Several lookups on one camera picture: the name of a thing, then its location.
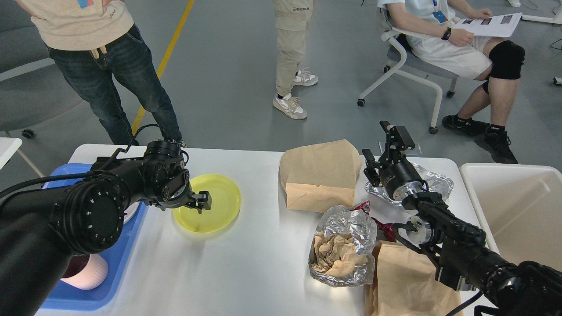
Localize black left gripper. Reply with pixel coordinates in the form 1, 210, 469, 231
163, 187, 212, 214

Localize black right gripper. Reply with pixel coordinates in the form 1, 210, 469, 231
362, 121, 425, 201

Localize yellow plastic plate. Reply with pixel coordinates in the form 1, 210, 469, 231
173, 174, 241, 233

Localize pink ribbed mug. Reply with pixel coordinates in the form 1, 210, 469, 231
61, 254, 108, 290

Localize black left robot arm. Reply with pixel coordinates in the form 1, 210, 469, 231
1, 140, 212, 316

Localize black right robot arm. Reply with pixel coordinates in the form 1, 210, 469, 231
363, 121, 562, 316

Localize flat foil bag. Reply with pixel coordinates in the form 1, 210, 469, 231
364, 162, 454, 207

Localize upper brown paper bag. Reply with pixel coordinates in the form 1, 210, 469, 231
279, 140, 363, 213

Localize brown paper bag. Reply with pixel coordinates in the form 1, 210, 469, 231
279, 140, 363, 213
364, 241, 461, 316

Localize pink plate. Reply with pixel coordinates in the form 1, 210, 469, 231
124, 201, 139, 224

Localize red snack wrapper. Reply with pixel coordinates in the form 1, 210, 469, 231
351, 200, 396, 242

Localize white office chair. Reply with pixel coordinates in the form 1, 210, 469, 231
357, 8, 458, 134

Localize blue plastic tray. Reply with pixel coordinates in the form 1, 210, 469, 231
40, 163, 150, 311

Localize foil bag with crumpled paper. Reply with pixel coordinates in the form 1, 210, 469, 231
308, 201, 378, 287

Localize seated person in white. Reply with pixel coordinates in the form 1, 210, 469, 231
378, 0, 525, 164

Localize lower brown paper bag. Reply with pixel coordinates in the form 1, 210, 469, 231
364, 241, 461, 316

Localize white plastic bin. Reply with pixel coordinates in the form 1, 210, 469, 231
460, 163, 562, 270

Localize person in khaki trousers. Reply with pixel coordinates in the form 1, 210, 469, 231
273, 0, 318, 120

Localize printed paper sheets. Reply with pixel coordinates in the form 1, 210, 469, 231
455, 12, 522, 37

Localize person in beige sweater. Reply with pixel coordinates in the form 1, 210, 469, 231
18, 0, 185, 147

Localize white side table corner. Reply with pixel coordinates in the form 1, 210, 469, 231
0, 136, 22, 169

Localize grey chair at left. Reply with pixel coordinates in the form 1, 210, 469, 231
0, 0, 83, 138

